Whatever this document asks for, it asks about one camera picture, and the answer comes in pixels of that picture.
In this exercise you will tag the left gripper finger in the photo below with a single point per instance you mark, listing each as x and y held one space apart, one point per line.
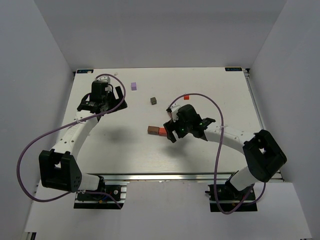
118 93
117 106

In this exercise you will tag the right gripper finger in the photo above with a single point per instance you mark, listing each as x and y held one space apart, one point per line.
172 138
169 126

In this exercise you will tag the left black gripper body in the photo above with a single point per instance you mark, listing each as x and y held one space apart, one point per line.
113 100

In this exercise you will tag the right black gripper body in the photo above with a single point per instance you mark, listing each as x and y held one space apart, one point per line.
173 128

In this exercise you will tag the red rectangular block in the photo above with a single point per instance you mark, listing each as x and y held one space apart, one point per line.
162 132

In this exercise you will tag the brown rectangular block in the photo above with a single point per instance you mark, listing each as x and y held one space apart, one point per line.
169 114

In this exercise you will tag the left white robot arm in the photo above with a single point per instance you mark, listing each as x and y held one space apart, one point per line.
58 167

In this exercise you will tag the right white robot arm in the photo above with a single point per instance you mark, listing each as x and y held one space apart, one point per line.
234 139

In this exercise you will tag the purple cube block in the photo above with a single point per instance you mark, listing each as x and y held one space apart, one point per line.
133 86

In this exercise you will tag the brown block with picture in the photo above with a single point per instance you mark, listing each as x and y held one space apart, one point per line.
153 130

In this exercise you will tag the olive green cube block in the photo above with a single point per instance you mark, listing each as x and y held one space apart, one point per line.
153 100

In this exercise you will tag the left blue label sticker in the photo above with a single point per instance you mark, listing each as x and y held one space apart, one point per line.
84 71

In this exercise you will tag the blue label sticker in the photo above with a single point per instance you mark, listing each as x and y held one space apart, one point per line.
233 69
84 71

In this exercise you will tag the right blue label sticker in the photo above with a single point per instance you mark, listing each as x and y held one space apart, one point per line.
233 69

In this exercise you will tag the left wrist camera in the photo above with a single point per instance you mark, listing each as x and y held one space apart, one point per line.
104 78

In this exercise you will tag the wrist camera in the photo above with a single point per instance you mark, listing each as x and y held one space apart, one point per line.
174 110
104 78

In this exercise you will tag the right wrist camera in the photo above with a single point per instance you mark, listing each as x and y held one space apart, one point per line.
174 110

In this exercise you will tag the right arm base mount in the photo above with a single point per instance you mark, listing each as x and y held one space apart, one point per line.
229 200

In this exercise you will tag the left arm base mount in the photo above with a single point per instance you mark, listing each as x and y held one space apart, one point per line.
113 198

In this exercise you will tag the aluminium table frame rail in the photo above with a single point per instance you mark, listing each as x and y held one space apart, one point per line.
262 120

